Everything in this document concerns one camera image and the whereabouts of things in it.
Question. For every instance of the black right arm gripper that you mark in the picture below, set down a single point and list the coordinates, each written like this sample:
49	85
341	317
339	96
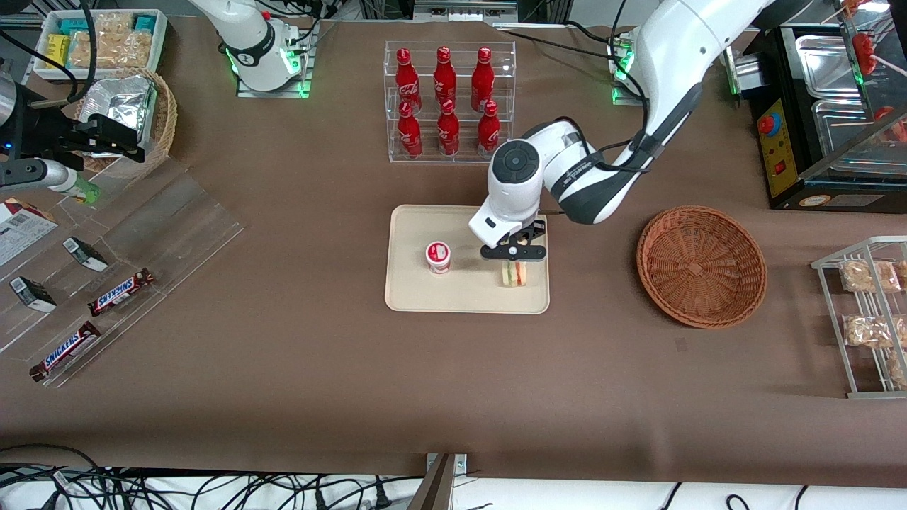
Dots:
44	132

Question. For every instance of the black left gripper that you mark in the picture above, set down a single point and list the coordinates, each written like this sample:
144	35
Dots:
538	230

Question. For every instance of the plastic-wrapped sandwich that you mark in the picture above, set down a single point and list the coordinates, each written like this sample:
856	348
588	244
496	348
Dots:
515	275

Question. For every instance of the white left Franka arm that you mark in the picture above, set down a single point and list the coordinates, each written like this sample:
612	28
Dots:
666	78

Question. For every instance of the tan wicker basket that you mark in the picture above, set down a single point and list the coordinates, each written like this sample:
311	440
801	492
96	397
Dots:
164	120

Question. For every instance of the beige rectangular tray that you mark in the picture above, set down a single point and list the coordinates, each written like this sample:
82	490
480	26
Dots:
453	294

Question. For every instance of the brown round wicker basket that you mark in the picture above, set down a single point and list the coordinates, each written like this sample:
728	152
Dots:
701	269

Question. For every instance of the silver foil bag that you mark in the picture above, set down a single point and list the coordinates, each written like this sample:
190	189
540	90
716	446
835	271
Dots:
120	99

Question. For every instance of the red and white yogurt cup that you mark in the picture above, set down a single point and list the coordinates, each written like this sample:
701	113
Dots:
438	257

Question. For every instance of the clear acrylic stepped display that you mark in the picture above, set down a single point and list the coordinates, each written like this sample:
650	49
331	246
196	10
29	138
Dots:
163	219

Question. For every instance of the clear bag of crackers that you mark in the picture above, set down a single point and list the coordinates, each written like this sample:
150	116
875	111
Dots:
113	42

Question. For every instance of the yellow snack box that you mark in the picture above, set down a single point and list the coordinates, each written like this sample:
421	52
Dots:
57	51

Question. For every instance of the white plastic bin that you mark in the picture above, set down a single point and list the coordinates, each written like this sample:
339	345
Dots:
159	42

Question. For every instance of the clear acrylic bottle rack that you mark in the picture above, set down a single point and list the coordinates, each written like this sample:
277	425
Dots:
464	152

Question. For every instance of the small black and white box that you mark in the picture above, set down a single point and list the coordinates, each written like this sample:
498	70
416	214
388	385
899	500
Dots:
32	294
85	253

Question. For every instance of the red cola bottle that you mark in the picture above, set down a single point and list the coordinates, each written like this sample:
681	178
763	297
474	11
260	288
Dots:
444	71
482	74
448	133
409	134
406	74
489	133

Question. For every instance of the white printed carton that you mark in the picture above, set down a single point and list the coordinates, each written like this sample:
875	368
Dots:
21	230

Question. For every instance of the brown Snickers bar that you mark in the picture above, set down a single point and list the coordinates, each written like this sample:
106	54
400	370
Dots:
120	292
65	351

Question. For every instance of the black food warmer cabinet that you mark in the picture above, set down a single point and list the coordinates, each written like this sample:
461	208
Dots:
786	163

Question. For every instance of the clear-bagged granola snack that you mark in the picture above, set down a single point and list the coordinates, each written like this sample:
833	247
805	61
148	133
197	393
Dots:
868	276
898	370
868	331

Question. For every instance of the steel warmer pan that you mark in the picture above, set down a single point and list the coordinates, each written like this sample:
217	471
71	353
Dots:
825	64
850	134

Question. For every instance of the red skewered sausage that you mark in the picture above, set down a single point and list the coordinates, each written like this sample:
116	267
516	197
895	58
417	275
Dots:
863	53

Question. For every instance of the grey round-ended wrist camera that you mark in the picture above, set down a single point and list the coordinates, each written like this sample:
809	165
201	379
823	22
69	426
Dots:
39	175

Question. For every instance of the metal mount bracket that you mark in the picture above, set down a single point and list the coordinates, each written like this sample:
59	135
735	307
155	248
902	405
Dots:
438	482

